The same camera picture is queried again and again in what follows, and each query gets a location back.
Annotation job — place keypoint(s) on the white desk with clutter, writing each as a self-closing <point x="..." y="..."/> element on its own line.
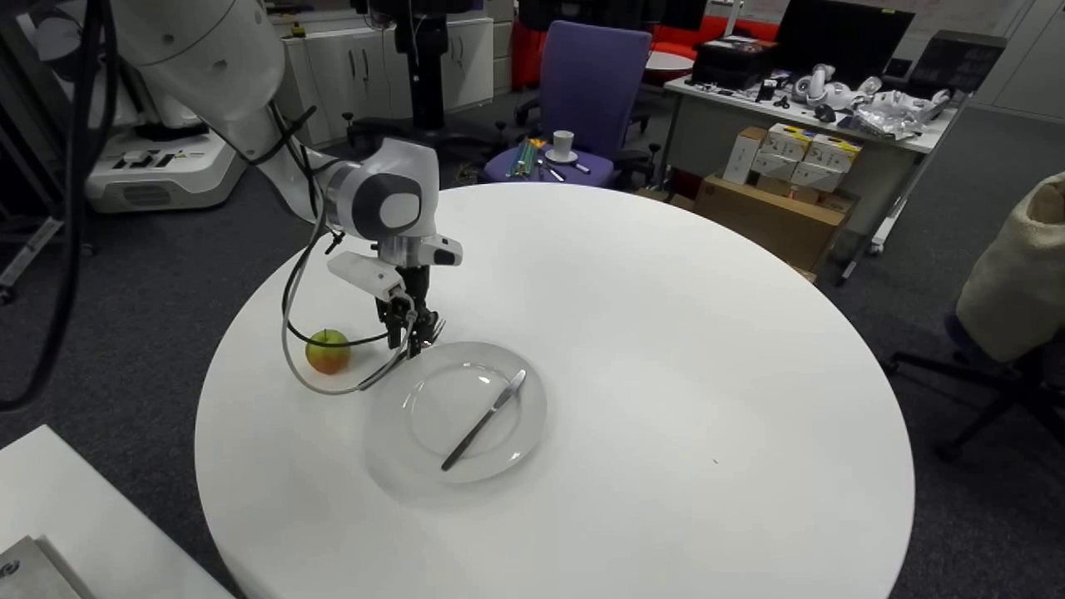
<point x="882" y="182"/>

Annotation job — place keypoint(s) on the silver fork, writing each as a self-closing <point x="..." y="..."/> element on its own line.
<point x="385" y="370"/>

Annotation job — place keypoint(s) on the white side table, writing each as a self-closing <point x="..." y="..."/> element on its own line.
<point x="47" y="490"/>

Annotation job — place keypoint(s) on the white mug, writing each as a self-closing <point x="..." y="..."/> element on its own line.
<point x="564" y="149"/>

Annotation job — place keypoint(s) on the green red apple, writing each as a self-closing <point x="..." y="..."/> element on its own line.
<point x="326" y="350"/>

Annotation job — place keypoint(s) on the purple office chair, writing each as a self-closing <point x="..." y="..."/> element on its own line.
<point x="586" y="85"/>

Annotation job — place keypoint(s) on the silver table knife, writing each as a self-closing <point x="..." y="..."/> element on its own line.
<point x="513" y="386"/>

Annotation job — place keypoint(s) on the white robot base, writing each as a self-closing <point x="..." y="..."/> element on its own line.
<point x="136" y="174"/>

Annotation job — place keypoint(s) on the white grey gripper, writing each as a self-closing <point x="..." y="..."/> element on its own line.
<point x="395" y="271"/>

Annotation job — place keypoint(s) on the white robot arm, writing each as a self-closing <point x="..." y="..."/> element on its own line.
<point x="225" y="64"/>

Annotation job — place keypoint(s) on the cardboard box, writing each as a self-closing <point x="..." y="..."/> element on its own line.
<point x="792" y="228"/>

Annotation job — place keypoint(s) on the beige padded chair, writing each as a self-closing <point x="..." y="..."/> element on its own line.
<point x="1009" y="317"/>

